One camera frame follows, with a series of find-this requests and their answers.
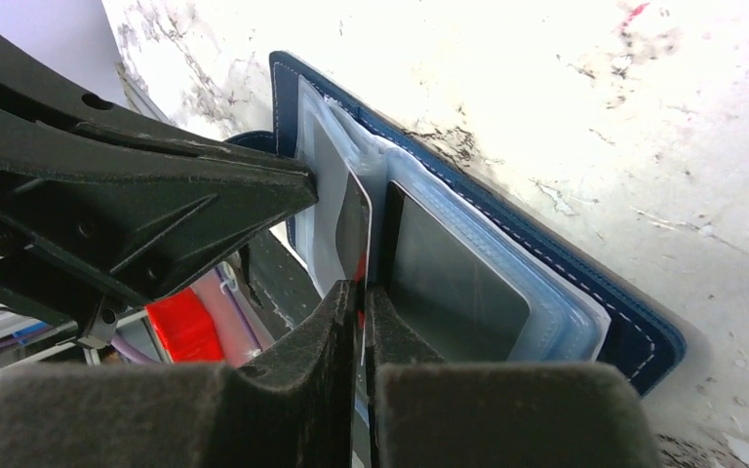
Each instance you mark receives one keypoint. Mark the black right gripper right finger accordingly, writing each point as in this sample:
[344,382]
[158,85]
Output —
[425,412]

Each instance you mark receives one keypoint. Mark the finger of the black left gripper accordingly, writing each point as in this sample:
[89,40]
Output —
[96,219]
[34,99]

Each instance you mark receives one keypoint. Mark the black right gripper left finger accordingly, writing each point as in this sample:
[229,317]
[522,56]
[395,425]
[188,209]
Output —
[289,407]

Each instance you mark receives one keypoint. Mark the navy blue card holder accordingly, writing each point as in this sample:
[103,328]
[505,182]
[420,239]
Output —
[642,344]

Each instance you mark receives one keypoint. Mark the grey card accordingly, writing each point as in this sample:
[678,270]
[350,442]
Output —
[342,218]

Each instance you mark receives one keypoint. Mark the black gold-lined card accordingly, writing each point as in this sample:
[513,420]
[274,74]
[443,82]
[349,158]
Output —
[449,296]

